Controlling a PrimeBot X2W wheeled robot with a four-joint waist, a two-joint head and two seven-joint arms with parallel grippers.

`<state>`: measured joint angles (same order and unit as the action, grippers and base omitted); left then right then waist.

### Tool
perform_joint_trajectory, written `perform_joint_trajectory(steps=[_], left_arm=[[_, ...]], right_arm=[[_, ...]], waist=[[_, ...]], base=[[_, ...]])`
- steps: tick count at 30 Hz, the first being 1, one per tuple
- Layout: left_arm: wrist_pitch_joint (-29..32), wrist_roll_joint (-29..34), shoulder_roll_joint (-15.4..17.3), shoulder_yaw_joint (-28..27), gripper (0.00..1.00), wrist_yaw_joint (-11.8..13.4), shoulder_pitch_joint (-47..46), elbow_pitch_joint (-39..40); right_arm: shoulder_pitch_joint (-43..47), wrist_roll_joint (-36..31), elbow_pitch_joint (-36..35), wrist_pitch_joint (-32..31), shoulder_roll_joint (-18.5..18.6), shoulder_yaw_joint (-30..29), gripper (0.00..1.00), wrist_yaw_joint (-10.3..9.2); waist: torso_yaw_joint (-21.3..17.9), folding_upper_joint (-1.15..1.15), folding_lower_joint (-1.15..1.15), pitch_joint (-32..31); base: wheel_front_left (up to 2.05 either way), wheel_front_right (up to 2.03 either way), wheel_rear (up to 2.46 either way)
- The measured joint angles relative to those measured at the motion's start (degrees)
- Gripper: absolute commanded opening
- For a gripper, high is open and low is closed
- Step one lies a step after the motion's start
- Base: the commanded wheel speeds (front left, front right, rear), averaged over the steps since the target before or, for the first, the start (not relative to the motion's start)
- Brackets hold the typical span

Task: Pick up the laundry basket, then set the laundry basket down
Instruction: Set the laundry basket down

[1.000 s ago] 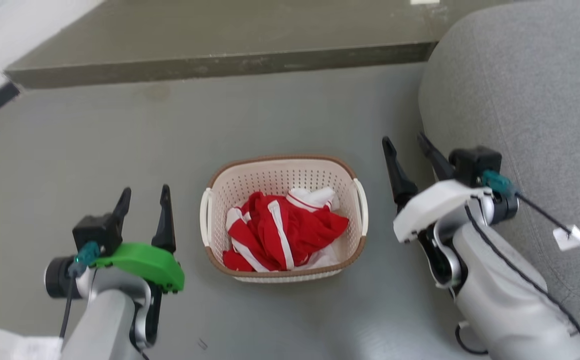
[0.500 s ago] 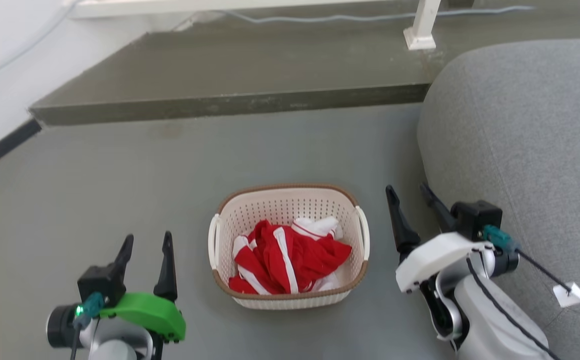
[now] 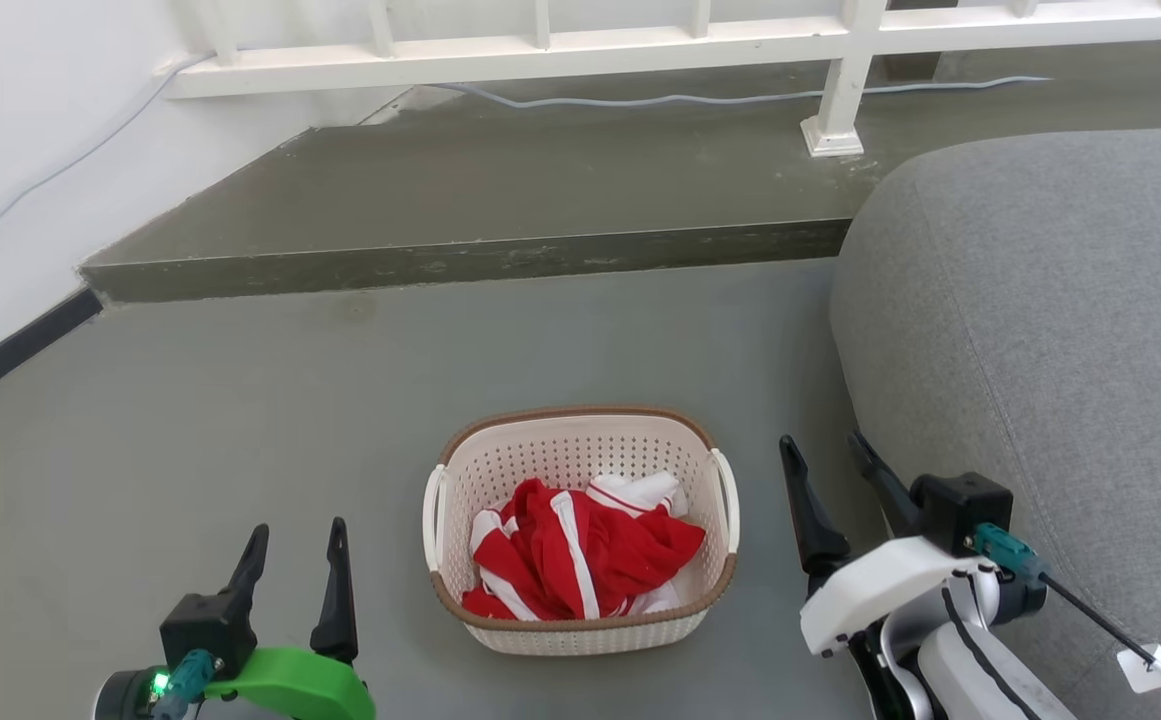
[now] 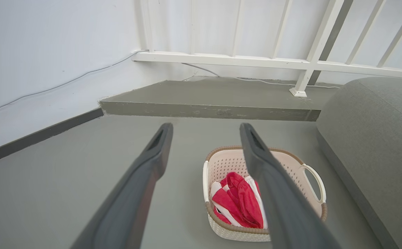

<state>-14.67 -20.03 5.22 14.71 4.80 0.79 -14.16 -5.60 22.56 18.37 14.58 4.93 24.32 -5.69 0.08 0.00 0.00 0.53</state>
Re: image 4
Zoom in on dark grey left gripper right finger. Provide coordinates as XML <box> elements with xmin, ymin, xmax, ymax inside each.
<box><xmin>239</xmin><ymin>122</ymin><xmax>342</xmax><ymax>249</ymax></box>

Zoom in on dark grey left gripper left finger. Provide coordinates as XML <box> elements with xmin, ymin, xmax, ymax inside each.
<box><xmin>70</xmin><ymin>122</ymin><xmax>174</xmax><ymax>249</ymax></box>

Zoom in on cream perforated plastic laundry basket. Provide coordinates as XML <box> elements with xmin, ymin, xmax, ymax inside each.
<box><xmin>203</xmin><ymin>145</ymin><xmax>328</xmax><ymax>242</ymax></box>

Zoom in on red and white garment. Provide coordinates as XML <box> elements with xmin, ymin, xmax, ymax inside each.
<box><xmin>210</xmin><ymin>172</ymin><xmax>269</xmax><ymax>230</ymax></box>

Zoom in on dark grey baseboard strip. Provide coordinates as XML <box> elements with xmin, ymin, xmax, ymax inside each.
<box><xmin>0</xmin><ymin>108</ymin><xmax>104</xmax><ymax>168</ymax></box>

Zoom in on grey fabric sofa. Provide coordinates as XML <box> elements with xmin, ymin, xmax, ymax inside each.
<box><xmin>316</xmin><ymin>77</ymin><xmax>402</xmax><ymax>249</ymax></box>

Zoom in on raised grey concrete step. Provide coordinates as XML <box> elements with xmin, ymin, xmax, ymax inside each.
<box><xmin>99</xmin><ymin>76</ymin><xmax>342</xmax><ymax>122</ymax></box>

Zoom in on white metal railing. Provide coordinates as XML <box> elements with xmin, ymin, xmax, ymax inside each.
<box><xmin>132</xmin><ymin>0</ymin><xmax>402</xmax><ymax>98</ymax></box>

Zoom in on thin white cable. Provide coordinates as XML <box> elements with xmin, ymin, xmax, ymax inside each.
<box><xmin>0</xmin><ymin>49</ymin><xmax>340</xmax><ymax>115</ymax></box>

